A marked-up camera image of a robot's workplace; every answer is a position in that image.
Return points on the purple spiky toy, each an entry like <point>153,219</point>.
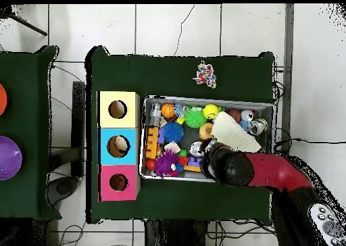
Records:
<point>166,163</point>

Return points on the cream waffle cloth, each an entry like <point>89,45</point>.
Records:
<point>232,133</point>

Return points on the multicolour patterned cloth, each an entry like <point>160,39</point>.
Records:
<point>205,75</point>

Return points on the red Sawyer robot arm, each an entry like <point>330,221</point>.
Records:
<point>270,170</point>

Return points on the wooden box with three holes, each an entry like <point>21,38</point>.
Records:
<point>119,124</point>

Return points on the clear mesh bin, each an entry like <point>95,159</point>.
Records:
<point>263,108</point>

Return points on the blue spiky ball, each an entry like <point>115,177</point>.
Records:
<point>173,132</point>

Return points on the orange toy basketball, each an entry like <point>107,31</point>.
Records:
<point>168,110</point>

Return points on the green spiky ball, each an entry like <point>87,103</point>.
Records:
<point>195,117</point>

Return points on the orange building block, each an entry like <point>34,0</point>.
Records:
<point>152,146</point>

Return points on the tan burger toy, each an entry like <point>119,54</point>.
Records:
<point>206,131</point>

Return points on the large yellow ball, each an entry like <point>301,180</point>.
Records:
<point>210,111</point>

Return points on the dark green side table cloth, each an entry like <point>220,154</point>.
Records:
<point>27,148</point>

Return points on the purple bowl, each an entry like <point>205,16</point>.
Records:
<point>9,158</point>

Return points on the orange bowl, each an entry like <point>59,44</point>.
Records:
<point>2,100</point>

